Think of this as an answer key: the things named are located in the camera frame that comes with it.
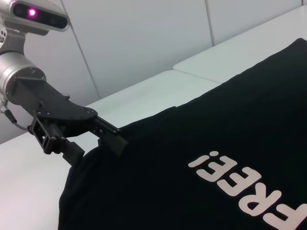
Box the black shirt with FREE print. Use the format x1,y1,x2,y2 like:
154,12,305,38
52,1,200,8
57,37,307,230

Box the thin left gripper cable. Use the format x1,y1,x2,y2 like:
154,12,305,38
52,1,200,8
0,94,33,131

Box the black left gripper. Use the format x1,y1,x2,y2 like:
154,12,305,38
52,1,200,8
7,79,129,166

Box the silver left wrist depth camera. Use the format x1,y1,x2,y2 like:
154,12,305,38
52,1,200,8
0,0,70,37

